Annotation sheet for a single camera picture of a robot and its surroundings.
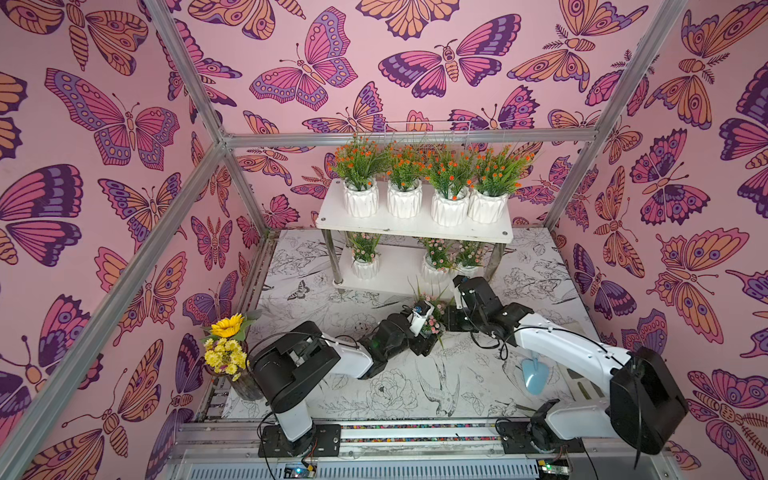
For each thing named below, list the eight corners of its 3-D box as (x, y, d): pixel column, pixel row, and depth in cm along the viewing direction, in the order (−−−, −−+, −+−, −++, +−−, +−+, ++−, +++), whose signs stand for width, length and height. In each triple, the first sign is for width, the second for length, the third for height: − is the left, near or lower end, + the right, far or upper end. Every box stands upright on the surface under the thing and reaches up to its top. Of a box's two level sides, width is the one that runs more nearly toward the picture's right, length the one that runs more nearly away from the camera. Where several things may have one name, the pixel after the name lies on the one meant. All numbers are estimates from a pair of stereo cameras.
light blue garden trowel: (529, 395, 82) (532, 393, 80) (518, 357, 89) (521, 354, 87) (553, 395, 82) (557, 393, 80) (541, 357, 89) (544, 354, 87)
